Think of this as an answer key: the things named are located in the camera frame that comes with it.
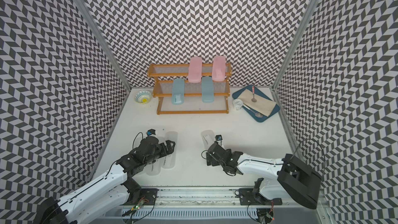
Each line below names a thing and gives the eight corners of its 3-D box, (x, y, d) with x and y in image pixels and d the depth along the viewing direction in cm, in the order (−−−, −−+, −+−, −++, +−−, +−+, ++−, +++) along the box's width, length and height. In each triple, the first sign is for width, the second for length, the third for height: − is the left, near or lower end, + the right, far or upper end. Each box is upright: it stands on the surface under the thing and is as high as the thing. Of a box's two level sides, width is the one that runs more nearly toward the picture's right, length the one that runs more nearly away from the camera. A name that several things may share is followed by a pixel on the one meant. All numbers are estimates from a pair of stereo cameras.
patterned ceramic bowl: (135, 104, 112) (133, 100, 108) (139, 94, 118) (137, 89, 114) (149, 104, 112) (147, 100, 108) (152, 94, 118) (150, 89, 114)
